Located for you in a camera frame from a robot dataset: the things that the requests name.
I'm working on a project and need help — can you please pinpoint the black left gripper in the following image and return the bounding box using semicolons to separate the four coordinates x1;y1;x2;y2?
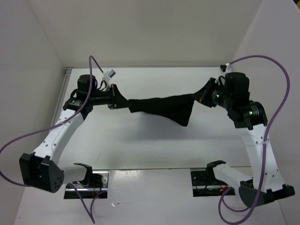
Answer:
89;83;133;110

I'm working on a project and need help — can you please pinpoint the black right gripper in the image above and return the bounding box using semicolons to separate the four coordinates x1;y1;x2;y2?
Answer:
191;77;234;109

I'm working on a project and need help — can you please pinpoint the black skirt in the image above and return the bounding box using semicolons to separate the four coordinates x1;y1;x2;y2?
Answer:
128;89;201;127

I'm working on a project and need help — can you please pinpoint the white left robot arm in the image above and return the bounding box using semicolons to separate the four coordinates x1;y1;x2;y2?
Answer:
19;84;127;193

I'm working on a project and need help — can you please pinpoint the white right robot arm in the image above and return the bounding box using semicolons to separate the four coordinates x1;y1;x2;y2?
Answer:
196;74;295;208

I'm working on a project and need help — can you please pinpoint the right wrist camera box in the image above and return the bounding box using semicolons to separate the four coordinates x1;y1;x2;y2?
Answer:
220;64;250;105

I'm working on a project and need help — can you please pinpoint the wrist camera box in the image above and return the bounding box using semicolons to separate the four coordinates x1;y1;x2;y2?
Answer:
220;64;250;105
77;69;117;94

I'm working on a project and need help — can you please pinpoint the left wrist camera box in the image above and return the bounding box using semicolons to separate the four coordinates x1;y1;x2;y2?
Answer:
77;69;117;94

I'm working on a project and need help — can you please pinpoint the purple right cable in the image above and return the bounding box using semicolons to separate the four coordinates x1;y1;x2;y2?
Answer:
217;55;291;224

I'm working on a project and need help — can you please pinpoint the purple cable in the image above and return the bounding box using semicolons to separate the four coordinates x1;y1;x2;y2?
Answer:
0;55;104;224
217;55;291;224

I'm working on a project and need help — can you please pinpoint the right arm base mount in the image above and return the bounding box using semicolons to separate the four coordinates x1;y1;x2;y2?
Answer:
190;168;230;197

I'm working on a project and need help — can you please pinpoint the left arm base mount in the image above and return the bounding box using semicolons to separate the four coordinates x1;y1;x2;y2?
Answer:
64;170;109;200

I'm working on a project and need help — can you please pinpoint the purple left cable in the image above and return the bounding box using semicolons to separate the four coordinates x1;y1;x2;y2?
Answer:
0;55;104;224

